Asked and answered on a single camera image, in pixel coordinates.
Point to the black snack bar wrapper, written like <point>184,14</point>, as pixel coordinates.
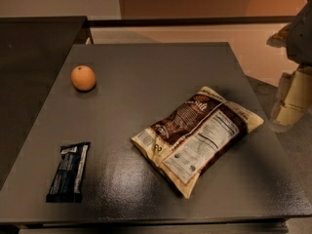
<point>67,183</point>

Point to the orange fruit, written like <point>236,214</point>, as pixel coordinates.
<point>83,78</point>

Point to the brown and cream chip bag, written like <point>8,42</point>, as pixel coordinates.
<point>183,145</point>

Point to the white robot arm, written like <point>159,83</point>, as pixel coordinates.
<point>296,37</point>

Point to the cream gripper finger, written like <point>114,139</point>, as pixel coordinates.
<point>294,97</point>

